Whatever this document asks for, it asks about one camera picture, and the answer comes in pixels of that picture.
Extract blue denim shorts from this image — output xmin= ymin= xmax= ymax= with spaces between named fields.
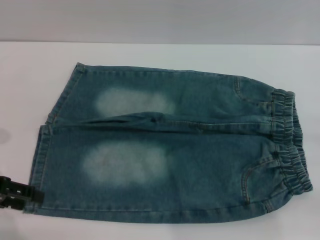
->
xmin=29 ymin=61 xmax=315 ymax=218

